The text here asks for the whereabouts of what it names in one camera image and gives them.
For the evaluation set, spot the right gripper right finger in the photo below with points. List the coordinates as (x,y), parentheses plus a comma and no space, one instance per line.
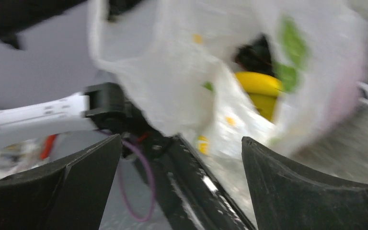
(288,195)

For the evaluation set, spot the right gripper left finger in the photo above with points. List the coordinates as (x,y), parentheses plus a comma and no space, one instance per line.
(67,194)

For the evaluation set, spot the white plastic shopping bag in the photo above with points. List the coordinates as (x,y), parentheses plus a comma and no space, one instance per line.
(172,57)

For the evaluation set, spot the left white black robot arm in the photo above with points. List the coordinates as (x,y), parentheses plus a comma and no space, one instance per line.
(102,106)

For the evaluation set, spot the yellow fake banana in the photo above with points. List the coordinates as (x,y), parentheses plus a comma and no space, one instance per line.
(262,89)

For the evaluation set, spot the dark fake grape bunch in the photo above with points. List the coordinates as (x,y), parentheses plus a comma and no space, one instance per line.
(255,56)

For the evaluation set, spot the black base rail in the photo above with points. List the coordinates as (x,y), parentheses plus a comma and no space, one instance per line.
(189,195)

